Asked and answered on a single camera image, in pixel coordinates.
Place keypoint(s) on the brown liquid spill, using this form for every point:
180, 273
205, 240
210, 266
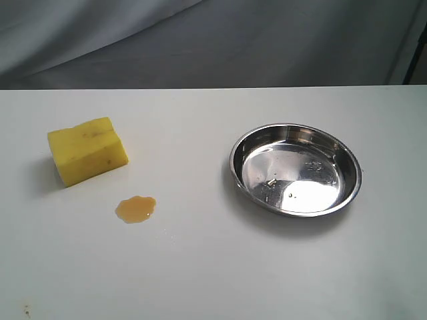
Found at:
136, 209

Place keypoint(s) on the grey backdrop cloth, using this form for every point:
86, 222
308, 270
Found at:
206, 44

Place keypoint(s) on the yellow sponge block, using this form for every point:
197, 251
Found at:
86, 150

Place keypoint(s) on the round stainless steel dish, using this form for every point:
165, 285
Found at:
295, 170

